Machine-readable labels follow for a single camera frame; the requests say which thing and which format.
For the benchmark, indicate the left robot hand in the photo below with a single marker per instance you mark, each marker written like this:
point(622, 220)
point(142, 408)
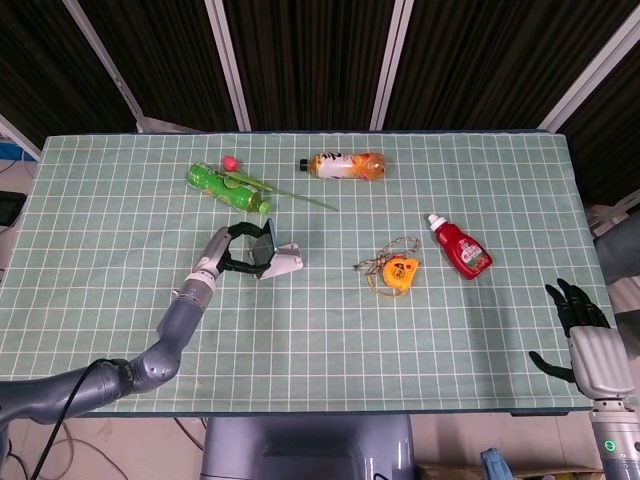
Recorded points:
point(212, 252)

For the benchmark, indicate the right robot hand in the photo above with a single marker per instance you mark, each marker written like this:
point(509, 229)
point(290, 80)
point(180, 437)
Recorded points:
point(597, 355)

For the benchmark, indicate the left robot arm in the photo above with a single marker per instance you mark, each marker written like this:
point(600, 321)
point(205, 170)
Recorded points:
point(175, 325)

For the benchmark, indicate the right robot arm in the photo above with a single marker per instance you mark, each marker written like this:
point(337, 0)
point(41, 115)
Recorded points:
point(617, 435)

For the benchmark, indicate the white folding phone stand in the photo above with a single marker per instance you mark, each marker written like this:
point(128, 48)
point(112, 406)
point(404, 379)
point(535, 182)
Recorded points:
point(285, 263)

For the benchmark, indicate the green plastic drink bottle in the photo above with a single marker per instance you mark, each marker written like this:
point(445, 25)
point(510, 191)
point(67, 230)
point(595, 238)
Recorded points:
point(225, 189)

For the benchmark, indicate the green plant stem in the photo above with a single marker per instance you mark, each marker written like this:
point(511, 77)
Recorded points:
point(230, 162)

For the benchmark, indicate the cardboard box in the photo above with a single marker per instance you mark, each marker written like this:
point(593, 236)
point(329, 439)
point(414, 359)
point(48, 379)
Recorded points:
point(550, 472)

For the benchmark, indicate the green checkered tablecloth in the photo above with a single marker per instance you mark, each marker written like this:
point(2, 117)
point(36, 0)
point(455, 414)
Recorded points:
point(320, 340)

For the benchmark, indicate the blue cloth on floor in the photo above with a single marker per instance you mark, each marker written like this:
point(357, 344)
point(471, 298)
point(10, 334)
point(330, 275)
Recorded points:
point(495, 465)

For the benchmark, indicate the orange tea bottle black cap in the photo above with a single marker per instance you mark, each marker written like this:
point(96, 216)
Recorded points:
point(345, 167)

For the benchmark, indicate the red ketchup bottle white cap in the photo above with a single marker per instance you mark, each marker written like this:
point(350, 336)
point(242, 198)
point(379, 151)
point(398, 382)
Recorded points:
point(462, 250)

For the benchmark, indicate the black device on floor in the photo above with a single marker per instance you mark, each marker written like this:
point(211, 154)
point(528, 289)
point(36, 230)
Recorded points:
point(10, 207)

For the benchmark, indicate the grey robot torso base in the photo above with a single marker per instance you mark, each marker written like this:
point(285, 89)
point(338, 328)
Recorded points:
point(310, 447)

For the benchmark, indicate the white frame post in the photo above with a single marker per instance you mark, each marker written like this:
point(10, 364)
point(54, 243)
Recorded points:
point(105, 62)
point(227, 65)
point(390, 65)
point(20, 137)
point(590, 72)

